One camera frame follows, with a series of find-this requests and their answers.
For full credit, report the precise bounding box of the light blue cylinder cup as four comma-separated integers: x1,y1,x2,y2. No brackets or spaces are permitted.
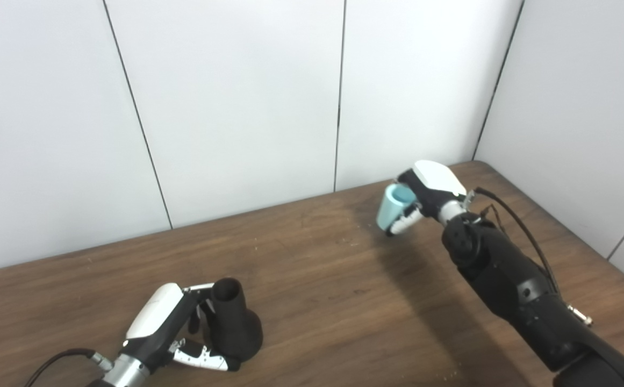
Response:
376,183,419,231

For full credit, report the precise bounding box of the black flared nozzle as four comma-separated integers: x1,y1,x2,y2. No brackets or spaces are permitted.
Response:
203,277,264,363

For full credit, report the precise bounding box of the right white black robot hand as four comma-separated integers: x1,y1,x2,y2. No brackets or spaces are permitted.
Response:
386,160,468,237

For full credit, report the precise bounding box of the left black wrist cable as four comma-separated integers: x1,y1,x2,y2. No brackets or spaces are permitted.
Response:
21,348,114,387

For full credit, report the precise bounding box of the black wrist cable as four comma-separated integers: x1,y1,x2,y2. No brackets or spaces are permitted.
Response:
465,187,594,327
21,348,114,387

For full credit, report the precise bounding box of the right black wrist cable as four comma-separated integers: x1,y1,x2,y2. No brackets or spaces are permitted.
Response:
465,187,594,327

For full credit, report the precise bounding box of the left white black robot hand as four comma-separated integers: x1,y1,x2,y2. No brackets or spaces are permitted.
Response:
121,283,241,372

